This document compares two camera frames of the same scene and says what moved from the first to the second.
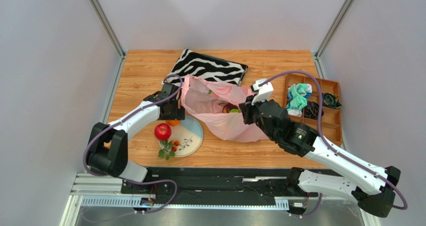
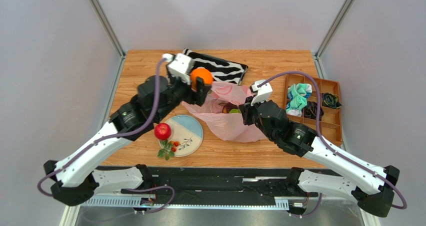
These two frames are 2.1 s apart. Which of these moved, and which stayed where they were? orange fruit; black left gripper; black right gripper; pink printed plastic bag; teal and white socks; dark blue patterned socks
Moved: black left gripper; orange fruit
Stayed: dark blue patterned socks; teal and white socks; black right gripper; pink printed plastic bag
